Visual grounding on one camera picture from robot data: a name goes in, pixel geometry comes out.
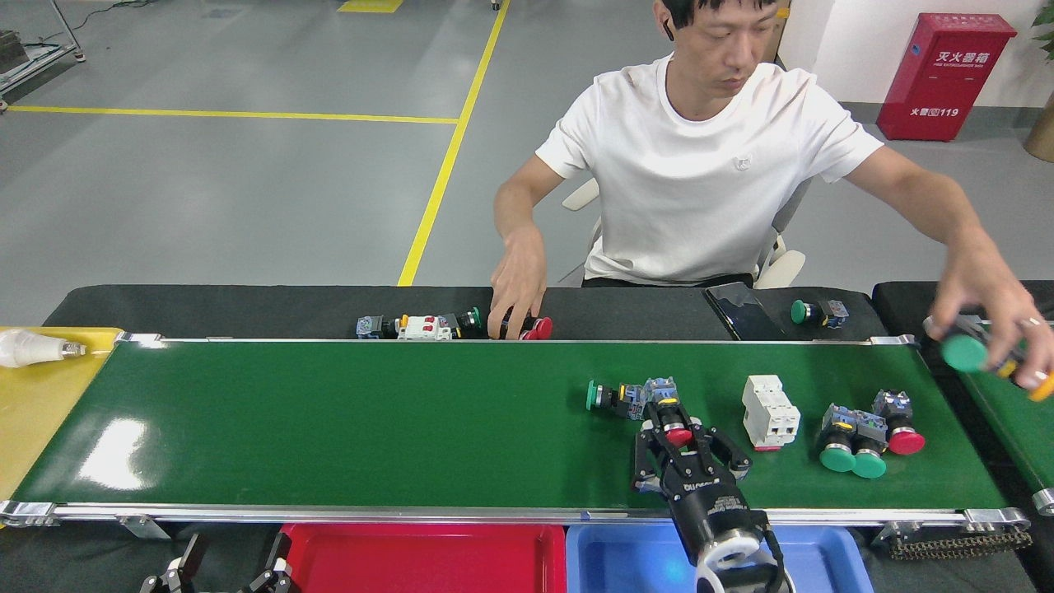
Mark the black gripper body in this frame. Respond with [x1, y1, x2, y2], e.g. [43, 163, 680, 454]
[661, 460, 770, 556]

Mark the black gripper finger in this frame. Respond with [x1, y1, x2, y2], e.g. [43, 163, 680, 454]
[632, 418, 682, 497]
[140, 534, 208, 593]
[690, 425, 753, 481]
[243, 532, 296, 593]

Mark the red fire extinguisher box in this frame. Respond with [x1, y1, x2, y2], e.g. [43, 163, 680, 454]
[877, 12, 1018, 142]

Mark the metal rack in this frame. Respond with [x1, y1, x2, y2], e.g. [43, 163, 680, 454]
[0, 0, 86, 112]

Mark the white chair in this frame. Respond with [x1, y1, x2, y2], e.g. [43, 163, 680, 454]
[562, 177, 812, 289]

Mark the potted plant in brass pot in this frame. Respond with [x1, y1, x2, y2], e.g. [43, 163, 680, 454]
[1024, 0, 1054, 163]

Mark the red plastic bin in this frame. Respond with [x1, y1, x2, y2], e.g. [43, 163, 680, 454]
[280, 523, 567, 593]

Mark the person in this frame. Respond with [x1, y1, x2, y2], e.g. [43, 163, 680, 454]
[488, 0, 1054, 392]

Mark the white light bulb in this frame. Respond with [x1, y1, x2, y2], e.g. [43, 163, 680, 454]
[0, 329, 87, 369]

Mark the blue plastic bin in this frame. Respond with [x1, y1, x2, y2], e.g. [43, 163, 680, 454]
[566, 523, 875, 593]

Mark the person's left hand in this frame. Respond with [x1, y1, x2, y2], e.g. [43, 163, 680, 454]
[926, 245, 1054, 390]

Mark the person's right hand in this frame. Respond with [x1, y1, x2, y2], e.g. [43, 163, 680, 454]
[488, 231, 549, 341]

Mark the white circuit breaker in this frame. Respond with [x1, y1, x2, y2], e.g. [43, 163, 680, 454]
[741, 375, 801, 452]
[397, 315, 455, 342]

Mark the green conveyor with silver rollers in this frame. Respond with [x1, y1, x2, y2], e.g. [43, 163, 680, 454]
[922, 313, 1054, 518]

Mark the conveyor drive chain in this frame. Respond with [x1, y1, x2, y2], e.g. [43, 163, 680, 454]
[874, 521, 1034, 563]

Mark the cardboard box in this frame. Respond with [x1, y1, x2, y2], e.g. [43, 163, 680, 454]
[772, 4, 793, 65]

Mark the green conveyor belt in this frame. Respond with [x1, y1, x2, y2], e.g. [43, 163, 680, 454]
[0, 334, 1034, 540]

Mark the yellow tray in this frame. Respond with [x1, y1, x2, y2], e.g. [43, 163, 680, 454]
[0, 327, 124, 503]

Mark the black smartphone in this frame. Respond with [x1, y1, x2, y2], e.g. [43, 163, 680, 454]
[702, 282, 785, 342]

